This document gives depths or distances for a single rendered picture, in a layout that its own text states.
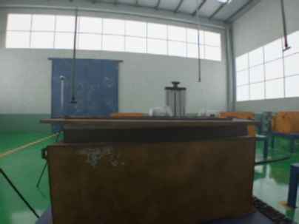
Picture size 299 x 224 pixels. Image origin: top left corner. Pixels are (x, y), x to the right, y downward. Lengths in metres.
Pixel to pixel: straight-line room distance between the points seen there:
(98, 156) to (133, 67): 9.81
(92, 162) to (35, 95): 10.72
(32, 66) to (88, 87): 3.95
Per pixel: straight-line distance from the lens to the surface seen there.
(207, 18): 14.03
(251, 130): 5.11
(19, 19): 13.74
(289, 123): 6.61
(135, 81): 10.24
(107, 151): 0.83
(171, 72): 11.05
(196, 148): 0.94
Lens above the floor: 1.42
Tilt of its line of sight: 1 degrees down
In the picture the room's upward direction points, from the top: straight up
